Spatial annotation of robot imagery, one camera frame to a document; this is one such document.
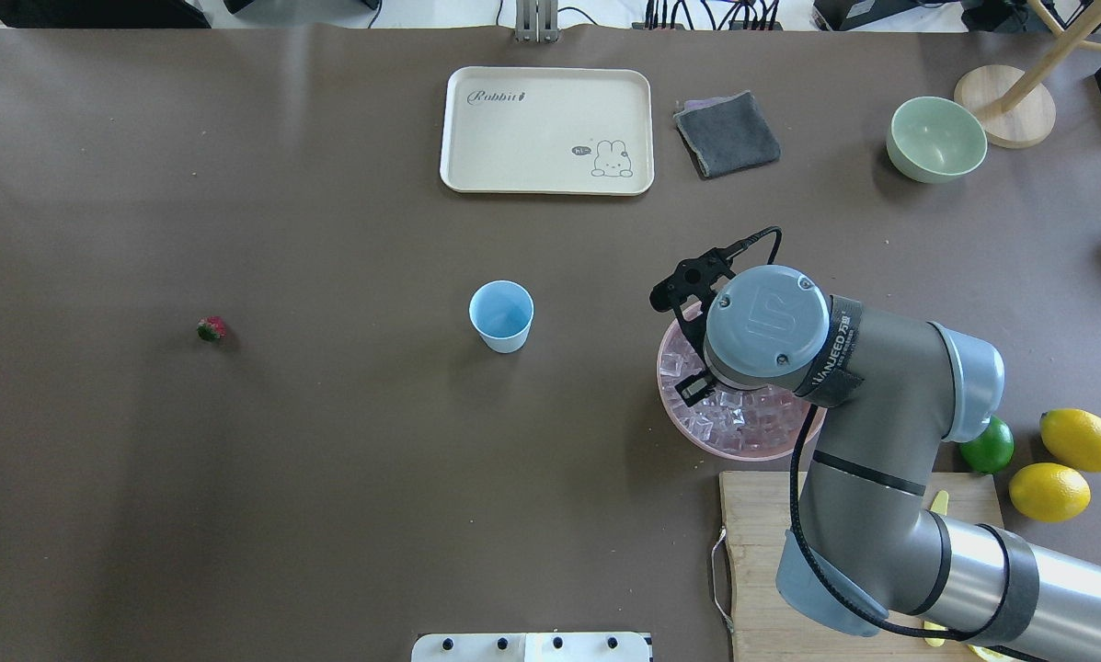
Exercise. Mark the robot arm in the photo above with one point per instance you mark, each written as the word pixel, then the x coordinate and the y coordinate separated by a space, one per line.
pixel 861 544

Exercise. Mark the green lime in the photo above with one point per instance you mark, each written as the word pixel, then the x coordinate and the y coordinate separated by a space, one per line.
pixel 992 450

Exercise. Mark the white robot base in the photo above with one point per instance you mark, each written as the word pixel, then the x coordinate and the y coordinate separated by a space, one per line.
pixel 620 645

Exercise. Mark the wooden cutting board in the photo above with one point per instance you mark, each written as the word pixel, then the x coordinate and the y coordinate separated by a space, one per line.
pixel 754 507

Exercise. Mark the light blue cup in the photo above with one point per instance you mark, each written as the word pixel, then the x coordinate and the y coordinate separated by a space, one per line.
pixel 502 313

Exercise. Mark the red strawberry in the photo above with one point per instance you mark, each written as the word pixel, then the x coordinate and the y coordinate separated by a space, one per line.
pixel 212 329

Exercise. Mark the wooden cup stand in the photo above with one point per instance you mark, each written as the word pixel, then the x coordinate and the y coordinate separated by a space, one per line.
pixel 1013 107

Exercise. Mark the yellow plastic knife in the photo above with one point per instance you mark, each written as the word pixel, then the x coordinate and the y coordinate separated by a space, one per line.
pixel 939 506

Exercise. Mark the grey folded cloth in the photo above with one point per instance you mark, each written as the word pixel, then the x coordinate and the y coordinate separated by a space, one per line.
pixel 726 134

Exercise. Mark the pink bowl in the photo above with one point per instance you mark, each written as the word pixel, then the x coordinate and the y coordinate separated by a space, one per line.
pixel 734 405

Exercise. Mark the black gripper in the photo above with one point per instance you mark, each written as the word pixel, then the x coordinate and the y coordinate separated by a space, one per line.
pixel 693 387

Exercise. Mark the cream rabbit tray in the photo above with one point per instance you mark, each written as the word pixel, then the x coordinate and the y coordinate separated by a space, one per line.
pixel 547 130

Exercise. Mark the clear ice cubes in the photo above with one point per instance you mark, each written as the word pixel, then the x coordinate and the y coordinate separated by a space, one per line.
pixel 743 414

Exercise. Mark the green bowl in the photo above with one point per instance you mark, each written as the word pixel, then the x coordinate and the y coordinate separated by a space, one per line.
pixel 932 140

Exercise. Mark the yellow lemon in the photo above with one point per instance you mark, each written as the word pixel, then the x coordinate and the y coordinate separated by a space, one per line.
pixel 1049 492
pixel 1074 437

